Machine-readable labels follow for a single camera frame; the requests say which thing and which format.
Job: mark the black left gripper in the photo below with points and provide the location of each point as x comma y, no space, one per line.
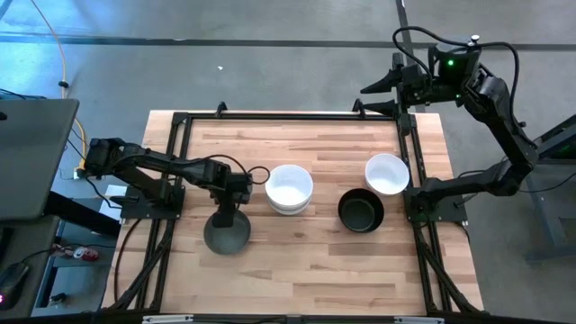
231,193

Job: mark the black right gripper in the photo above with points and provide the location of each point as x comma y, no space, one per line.
416,85

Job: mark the dark grey bowl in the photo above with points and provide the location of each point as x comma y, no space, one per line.
227,240

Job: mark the black bowl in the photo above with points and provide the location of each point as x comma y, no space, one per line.
360,211

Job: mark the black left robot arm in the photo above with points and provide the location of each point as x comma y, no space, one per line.
157,164

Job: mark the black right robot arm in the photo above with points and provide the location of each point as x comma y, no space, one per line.
504,112

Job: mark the black table clamp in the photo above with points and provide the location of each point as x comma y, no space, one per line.
221,108
357,101

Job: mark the white paper sheet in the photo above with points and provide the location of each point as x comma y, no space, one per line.
112,202

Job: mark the black desk beam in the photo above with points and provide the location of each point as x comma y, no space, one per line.
81,216

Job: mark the red white object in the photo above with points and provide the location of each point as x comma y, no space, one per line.
87,254

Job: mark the grey shelf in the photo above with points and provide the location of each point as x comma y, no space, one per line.
72,279

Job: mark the grey metal cart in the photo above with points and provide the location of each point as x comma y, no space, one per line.
562,148

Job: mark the grey laptop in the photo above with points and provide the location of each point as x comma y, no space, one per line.
36,153

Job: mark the dark desk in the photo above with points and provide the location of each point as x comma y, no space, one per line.
36,243

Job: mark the black computer mouse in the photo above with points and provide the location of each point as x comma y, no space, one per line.
12,281

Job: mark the black aluminium frame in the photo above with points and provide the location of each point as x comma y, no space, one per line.
292,116

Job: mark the silver bracket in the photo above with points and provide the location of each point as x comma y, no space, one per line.
418,321
167,319

